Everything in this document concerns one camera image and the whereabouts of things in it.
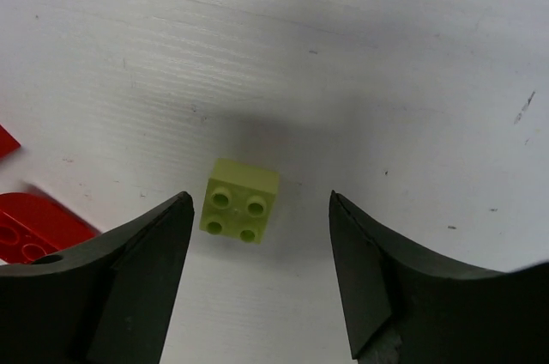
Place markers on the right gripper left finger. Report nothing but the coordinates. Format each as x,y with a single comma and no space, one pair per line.
107,300

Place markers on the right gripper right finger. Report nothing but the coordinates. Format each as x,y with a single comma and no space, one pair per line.
404,303

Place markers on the light green lego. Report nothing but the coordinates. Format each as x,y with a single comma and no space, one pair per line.
238,201

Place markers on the red lego short brick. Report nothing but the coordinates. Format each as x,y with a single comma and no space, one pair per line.
33,227

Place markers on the red lego long brick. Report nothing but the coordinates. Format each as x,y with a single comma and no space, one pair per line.
8,144

